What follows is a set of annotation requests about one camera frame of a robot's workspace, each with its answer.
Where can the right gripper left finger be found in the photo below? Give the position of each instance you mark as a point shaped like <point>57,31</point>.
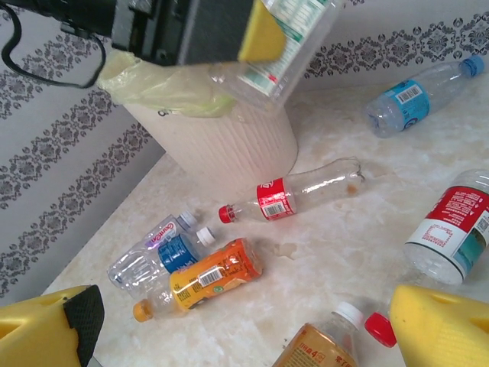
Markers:
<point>34,332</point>

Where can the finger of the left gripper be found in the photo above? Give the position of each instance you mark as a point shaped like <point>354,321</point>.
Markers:
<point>263,42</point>

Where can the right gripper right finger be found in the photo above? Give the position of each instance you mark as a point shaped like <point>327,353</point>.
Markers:
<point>439,332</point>

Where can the green-capped bottle white-green label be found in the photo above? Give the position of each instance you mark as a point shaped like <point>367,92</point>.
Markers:
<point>305,34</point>

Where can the red-capped bottle red-white label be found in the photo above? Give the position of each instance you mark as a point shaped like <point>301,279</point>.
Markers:
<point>451,225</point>

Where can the red-capped cola bottle red label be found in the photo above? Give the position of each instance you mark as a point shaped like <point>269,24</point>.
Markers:
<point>275,199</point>

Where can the white bin with yellow bag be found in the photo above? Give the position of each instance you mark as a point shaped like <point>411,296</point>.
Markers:
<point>168,91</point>

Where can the white ribbed plastic bin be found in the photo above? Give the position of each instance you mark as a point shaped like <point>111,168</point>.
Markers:
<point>229,145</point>

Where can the white-capped amber tea bottle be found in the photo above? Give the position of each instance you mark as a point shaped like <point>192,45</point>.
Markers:
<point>321,344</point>

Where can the clear bottle purple label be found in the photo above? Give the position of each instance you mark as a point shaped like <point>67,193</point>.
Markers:
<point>160,235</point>

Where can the blue-capped bottle light-blue label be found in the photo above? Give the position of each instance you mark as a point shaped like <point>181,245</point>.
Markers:
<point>412,99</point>

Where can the white-capped bottle dark-blue label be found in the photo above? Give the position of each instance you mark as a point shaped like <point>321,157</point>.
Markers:
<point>177,254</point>

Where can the orange-capped bottle orange-yellow label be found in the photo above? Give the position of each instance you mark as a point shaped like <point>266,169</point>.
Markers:
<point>217,275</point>

